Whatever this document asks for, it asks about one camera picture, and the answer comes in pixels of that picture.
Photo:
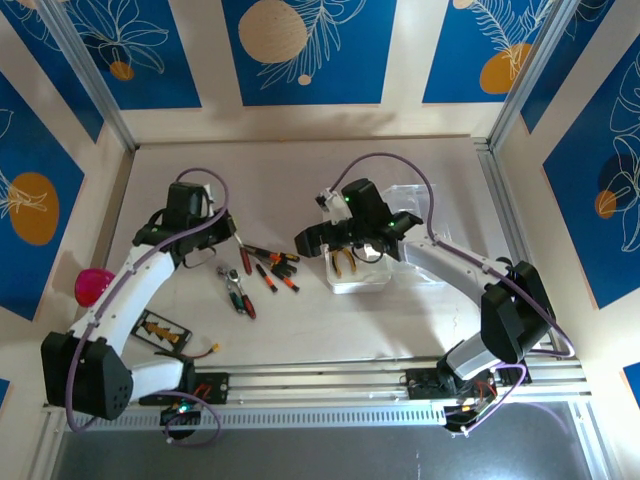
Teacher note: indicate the aluminium side rail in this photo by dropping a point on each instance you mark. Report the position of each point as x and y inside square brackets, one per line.
[505, 200]

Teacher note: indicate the aluminium corner post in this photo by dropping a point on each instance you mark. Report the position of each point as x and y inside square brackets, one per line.
[529, 75]
[98, 90]

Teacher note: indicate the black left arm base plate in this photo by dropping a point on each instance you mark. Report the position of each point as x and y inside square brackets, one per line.
[215, 387]

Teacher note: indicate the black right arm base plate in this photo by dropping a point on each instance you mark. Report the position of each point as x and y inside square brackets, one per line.
[420, 385]

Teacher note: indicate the magenta dome white base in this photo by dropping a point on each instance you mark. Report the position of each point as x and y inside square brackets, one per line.
[92, 287]

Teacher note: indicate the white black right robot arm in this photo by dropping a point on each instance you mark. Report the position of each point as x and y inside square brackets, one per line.
[445, 260]

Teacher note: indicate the black bit holder case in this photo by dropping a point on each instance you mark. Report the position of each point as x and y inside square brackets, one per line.
[162, 332]

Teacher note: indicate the left controller board green light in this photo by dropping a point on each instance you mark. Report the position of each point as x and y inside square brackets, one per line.
[180, 412]

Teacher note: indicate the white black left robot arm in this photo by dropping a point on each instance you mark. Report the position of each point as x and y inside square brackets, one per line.
[145, 280]

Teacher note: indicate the black aluminium extrusion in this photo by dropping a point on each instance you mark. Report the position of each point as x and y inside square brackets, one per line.
[515, 375]

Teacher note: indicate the aluminium front frame rails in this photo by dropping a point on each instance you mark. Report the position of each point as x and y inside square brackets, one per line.
[325, 380]

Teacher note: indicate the clear plastic tool box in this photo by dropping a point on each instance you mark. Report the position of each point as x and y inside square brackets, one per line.
[360, 285]

